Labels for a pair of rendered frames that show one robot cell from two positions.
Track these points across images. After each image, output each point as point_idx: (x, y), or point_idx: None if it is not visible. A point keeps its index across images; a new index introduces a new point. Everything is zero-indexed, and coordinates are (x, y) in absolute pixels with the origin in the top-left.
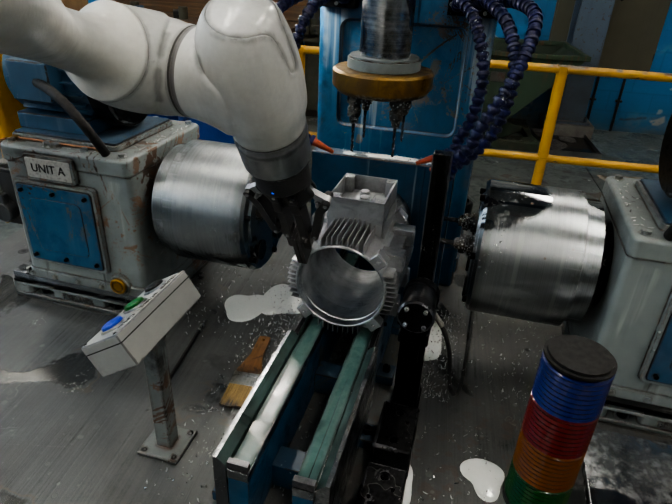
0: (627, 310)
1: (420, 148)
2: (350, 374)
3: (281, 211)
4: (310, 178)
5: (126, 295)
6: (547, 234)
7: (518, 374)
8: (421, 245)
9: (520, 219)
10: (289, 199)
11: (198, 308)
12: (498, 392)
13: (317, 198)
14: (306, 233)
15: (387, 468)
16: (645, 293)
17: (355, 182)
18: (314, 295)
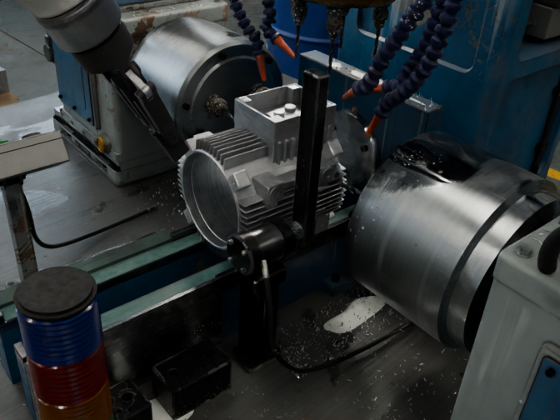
0: (491, 353)
1: (434, 80)
2: (174, 291)
3: (119, 92)
4: (125, 62)
5: (108, 156)
6: (431, 215)
7: (417, 393)
8: (295, 182)
9: (412, 187)
10: (110, 79)
11: (170, 192)
12: (368, 398)
13: (136, 86)
14: (152, 125)
15: (137, 392)
16: (512, 338)
17: (300, 96)
18: (208, 204)
